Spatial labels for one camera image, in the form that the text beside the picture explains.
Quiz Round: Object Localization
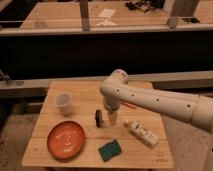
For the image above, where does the black whiteboard eraser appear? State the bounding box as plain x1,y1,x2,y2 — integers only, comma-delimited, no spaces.
95,109,104,127

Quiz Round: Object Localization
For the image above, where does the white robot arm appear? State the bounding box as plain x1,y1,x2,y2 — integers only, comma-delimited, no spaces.
100,69,213,171

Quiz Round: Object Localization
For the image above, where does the orange marker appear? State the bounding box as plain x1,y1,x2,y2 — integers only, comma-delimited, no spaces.
121,102,137,109

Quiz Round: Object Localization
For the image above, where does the green sponge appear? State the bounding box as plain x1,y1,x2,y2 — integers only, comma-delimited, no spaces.
98,139,121,162

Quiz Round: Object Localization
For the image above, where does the white plastic bottle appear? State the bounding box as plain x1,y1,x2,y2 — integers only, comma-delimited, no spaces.
124,120,158,148

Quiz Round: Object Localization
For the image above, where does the clear plastic cup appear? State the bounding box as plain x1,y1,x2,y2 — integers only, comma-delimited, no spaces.
54,93,72,115

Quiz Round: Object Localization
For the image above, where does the orange plate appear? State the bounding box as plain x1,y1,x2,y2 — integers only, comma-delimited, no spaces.
47,121,85,160

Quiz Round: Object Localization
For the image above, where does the white paper sheet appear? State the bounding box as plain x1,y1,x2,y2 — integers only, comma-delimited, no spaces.
99,9,115,18

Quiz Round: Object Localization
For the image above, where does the grey metal post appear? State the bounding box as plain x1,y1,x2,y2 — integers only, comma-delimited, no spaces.
79,0,90,31

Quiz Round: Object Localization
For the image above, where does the black cable bundle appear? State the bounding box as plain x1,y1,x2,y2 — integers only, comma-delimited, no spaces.
125,0,155,13

